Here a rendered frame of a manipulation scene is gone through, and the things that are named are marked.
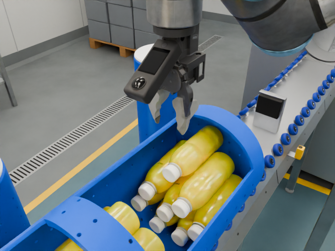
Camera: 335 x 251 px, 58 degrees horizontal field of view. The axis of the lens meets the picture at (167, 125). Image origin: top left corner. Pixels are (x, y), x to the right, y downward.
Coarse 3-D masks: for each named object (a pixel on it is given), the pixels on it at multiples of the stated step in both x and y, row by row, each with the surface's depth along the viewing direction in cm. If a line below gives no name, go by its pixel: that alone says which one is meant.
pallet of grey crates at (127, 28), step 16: (96, 0) 387; (112, 0) 372; (128, 0) 359; (144, 0) 347; (96, 16) 400; (112, 16) 386; (128, 16) 372; (144, 16) 359; (96, 32) 415; (112, 32) 399; (128, 32) 384; (144, 32) 371; (96, 48) 432; (128, 48) 396
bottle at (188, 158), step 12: (204, 132) 77; (216, 132) 78; (192, 144) 73; (204, 144) 74; (216, 144) 77; (180, 156) 70; (192, 156) 71; (204, 156) 74; (180, 168) 70; (192, 168) 71
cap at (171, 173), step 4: (164, 168) 69; (168, 168) 68; (172, 168) 68; (176, 168) 69; (164, 172) 70; (168, 172) 69; (172, 172) 68; (176, 172) 68; (164, 176) 70; (168, 176) 69; (172, 176) 68; (176, 176) 68; (168, 180) 70; (172, 180) 69
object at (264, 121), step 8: (264, 96) 113; (272, 96) 112; (280, 96) 111; (256, 104) 118; (264, 104) 114; (272, 104) 112; (280, 104) 110; (256, 112) 119; (264, 112) 115; (272, 112) 113; (280, 112) 113; (256, 120) 121; (264, 120) 119; (272, 120) 117; (280, 120) 116; (264, 128) 121; (272, 128) 118
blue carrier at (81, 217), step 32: (160, 128) 77; (192, 128) 86; (224, 128) 72; (128, 160) 75; (256, 160) 73; (96, 192) 70; (128, 192) 80; (64, 224) 49; (96, 224) 49; (224, 224) 64
